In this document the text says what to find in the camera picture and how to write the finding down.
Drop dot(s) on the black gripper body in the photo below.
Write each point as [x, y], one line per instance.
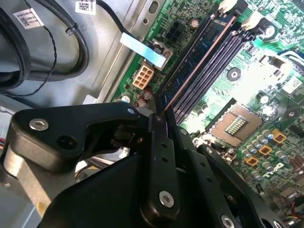
[99, 202]

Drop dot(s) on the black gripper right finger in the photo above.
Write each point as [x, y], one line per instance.
[204, 175]

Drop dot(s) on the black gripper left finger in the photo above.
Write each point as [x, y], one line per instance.
[47, 137]

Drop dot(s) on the RAM stick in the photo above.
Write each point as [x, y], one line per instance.
[202, 54]

